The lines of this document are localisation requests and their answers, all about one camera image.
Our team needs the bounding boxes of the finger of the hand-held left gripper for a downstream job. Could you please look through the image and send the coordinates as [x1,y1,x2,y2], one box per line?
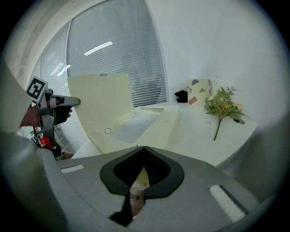
[50,95,81,107]

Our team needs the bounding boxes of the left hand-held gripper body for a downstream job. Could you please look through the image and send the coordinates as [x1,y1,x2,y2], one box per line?
[26,76,73,145]

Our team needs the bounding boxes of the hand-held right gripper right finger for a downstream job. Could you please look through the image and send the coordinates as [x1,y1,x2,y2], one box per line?
[133,146,260,232]

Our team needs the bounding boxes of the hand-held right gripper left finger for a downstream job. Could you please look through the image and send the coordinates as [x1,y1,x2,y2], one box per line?
[38,146,145,232]

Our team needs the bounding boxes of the cream folder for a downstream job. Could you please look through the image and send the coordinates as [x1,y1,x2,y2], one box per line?
[67,73,182,189]

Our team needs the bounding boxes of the person's left forearm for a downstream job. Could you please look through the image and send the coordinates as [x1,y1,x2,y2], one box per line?
[19,105,42,128]

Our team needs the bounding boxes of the orange object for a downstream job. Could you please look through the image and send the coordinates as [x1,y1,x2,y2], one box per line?
[41,137,54,150]

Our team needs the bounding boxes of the white table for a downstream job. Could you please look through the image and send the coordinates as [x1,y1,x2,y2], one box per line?
[71,101,259,168]

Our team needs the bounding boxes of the grey window blinds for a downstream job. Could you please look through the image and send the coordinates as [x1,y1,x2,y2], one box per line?
[40,0,167,108]

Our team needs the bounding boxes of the artificial flower bouquet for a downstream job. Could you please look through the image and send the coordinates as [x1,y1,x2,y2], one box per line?
[203,86,246,141]

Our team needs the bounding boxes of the black cloth bundle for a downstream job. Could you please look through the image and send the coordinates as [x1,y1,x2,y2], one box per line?
[174,90,189,104]

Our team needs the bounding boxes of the cream patterned vase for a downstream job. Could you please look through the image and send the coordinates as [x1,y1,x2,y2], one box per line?
[187,78,212,106]

